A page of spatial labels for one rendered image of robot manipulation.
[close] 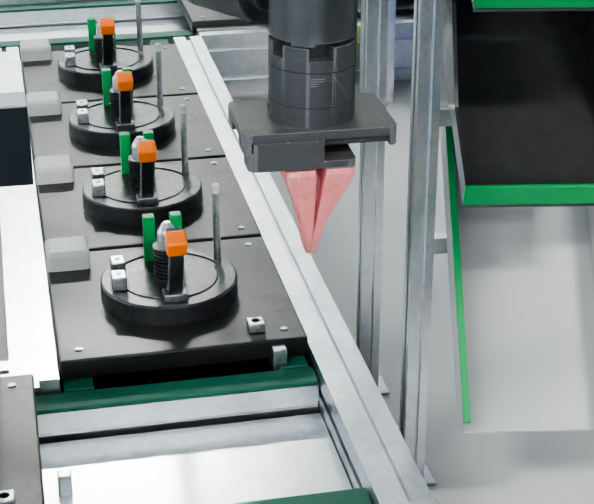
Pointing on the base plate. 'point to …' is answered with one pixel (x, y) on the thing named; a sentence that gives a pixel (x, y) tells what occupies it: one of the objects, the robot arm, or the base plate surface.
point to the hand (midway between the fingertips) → (308, 238)
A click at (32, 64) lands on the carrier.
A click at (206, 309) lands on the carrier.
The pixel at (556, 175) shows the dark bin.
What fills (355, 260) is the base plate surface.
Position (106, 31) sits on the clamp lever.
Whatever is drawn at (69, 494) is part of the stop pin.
